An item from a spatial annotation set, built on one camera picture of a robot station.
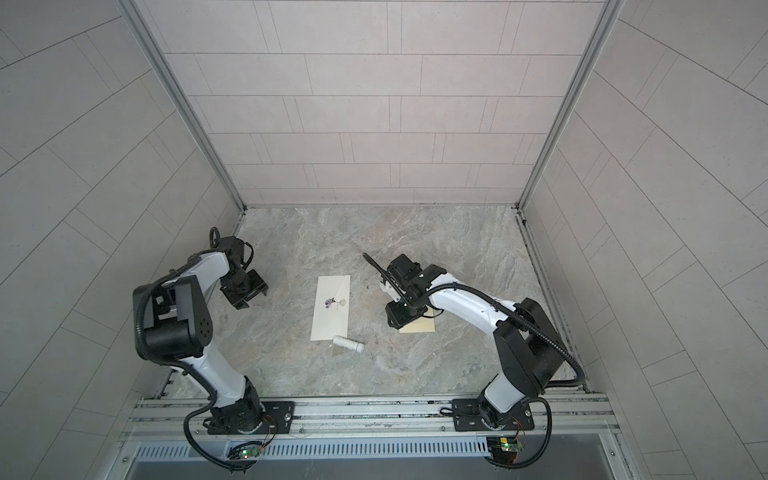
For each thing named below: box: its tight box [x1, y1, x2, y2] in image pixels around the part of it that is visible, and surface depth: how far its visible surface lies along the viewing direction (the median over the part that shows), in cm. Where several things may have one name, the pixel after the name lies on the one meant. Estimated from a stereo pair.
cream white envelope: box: [310, 275, 351, 341], surface depth 91 cm
